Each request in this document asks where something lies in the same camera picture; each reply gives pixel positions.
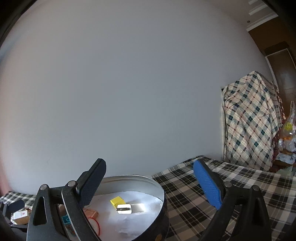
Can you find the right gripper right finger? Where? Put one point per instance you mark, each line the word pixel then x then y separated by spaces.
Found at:
pixel 210 182

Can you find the black white plaid tablecloth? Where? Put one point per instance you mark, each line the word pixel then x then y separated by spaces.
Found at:
pixel 257 205

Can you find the Danisa cookie tin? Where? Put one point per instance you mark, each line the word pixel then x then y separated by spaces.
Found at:
pixel 149 219

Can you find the plastic bag with smiley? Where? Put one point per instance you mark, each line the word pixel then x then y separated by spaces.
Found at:
pixel 286 139

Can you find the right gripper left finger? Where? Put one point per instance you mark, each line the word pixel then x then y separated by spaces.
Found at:
pixel 89 181

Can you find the small yellow toy block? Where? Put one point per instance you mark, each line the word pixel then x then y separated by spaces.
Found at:
pixel 117 201

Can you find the plaid covered furniture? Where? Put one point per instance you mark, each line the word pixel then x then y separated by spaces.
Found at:
pixel 253 116

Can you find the white card box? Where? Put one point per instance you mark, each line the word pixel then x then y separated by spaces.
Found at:
pixel 21 217

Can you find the white power adapter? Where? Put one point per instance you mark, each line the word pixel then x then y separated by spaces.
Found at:
pixel 124 209

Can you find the red rubber band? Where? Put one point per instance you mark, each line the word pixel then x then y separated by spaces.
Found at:
pixel 95 225

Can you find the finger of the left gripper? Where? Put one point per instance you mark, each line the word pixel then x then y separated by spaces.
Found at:
pixel 9 208

